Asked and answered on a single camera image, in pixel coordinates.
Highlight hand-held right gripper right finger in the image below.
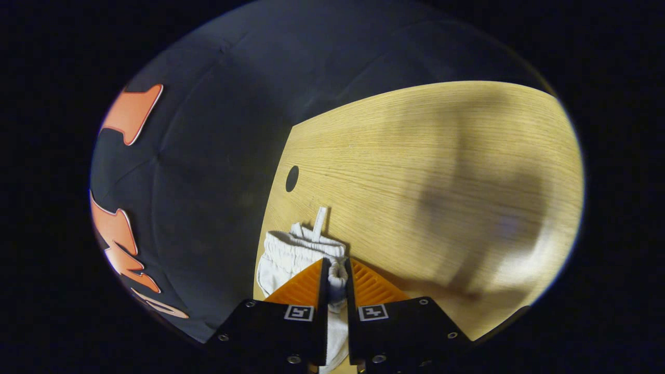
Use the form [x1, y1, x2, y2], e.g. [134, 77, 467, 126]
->
[344, 257, 473, 374]

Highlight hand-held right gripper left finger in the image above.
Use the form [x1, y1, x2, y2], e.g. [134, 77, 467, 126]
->
[205, 257, 331, 374]

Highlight white jeans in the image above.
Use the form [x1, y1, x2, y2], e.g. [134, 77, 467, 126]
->
[256, 207, 350, 374]

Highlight black backdrop cloth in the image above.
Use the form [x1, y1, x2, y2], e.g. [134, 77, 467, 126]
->
[90, 31, 323, 344]

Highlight dark grey side curtain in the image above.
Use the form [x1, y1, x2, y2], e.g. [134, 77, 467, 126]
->
[223, 0, 559, 128]

